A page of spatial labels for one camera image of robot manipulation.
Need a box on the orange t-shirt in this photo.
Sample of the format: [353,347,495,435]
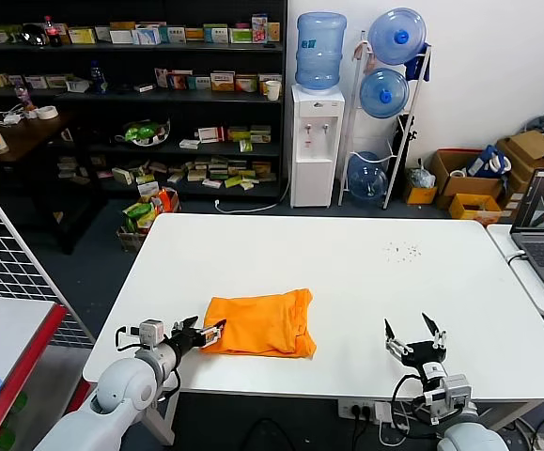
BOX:
[199,288,319,361]

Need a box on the brown cardboard box with flap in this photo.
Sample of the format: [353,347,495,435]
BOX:
[495,130,544,194]

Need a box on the white jug rack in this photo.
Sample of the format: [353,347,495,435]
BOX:
[336,30,433,211]

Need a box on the brown wooden table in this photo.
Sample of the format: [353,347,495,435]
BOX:
[0,111,108,255]

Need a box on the white wire grid panel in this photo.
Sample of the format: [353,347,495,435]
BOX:
[0,162,97,351]

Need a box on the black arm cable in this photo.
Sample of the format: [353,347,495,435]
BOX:
[391,373,430,415]
[115,325,142,352]

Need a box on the yellow cardboard box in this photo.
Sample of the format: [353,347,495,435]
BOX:
[448,193,503,222]

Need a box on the pink and white carton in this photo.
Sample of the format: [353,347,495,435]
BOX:
[251,13,270,46]

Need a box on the blue and white bag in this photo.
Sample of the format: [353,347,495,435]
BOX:
[466,144,512,179]

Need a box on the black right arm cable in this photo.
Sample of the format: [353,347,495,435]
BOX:
[391,373,430,415]

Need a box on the large white table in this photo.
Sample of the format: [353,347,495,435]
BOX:
[82,211,544,404]

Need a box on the white cabinet with red edge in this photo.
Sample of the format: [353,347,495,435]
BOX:
[0,294,92,451]

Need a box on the black instrument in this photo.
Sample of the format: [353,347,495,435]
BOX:
[392,114,417,182]

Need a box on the orange and white medicine box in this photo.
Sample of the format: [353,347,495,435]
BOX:
[210,70,237,92]

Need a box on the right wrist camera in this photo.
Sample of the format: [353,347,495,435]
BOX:
[424,373,473,420]

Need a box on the white water dispenser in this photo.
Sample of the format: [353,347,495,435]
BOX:
[289,84,347,210]

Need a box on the blue bottle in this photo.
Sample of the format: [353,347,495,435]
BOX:
[88,60,108,95]

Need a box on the white floor cable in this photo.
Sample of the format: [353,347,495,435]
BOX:
[213,180,292,215]

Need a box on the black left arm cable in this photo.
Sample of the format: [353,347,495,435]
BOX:
[115,325,142,352]

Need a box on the open brown cardboard box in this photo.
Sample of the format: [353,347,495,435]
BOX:
[428,148,505,210]

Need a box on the blue water jug with label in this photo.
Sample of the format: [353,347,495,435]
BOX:
[295,12,349,93]

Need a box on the small yellow box with bag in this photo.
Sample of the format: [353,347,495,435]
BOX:
[402,159,438,207]

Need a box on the basket of snack packets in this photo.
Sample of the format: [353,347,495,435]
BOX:
[117,187,181,254]

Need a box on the white charger with cable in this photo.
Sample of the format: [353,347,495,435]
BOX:
[0,103,26,127]

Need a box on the red and white medicine box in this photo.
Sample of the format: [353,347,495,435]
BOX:
[197,126,225,144]

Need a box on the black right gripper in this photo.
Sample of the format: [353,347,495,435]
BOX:
[382,312,449,380]

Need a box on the black shelving unit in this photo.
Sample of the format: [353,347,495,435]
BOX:
[0,0,289,204]

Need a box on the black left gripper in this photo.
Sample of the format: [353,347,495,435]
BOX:
[169,315,228,359]

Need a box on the white power strip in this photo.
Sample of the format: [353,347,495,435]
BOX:
[336,397,379,422]

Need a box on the bowl of green packets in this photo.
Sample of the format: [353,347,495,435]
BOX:
[115,119,173,148]

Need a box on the black floor cable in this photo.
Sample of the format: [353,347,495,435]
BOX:
[242,417,296,451]

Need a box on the small white side table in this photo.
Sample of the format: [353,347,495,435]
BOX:
[486,224,544,317]

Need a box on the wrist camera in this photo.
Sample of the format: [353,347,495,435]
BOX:
[138,319,166,351]
[424,373,473,420]

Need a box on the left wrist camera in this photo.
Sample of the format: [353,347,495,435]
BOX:
[138,319,166,351]

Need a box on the shiny black helmet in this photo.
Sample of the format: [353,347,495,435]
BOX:
[21,23,50,47]

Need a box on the cola bottle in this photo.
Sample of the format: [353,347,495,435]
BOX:
[43,16,65,49]

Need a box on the yellow medicine box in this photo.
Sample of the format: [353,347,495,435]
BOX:
[68,26,98,46]

